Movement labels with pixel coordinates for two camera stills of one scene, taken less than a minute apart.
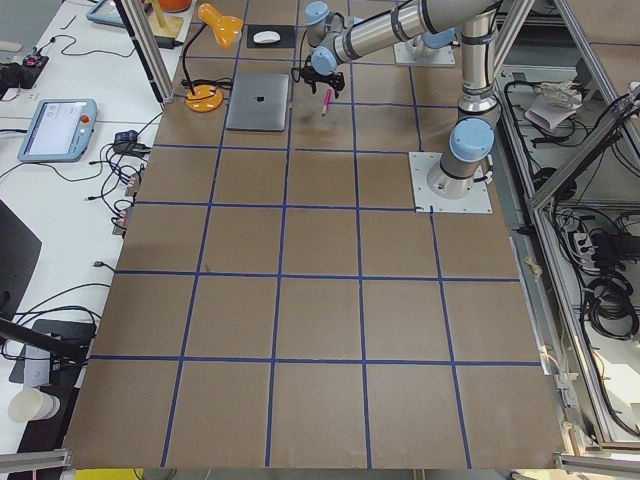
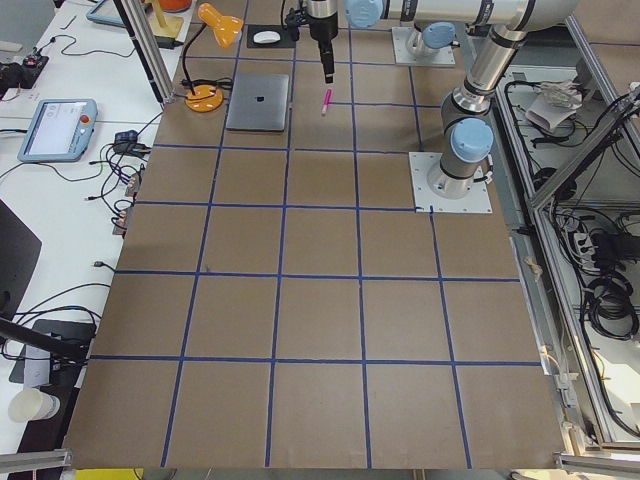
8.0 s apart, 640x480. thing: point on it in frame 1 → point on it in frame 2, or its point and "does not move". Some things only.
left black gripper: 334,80 → 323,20
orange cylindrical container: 174,5 does not move
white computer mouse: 266,36 does not move
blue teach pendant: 59,130 does not move
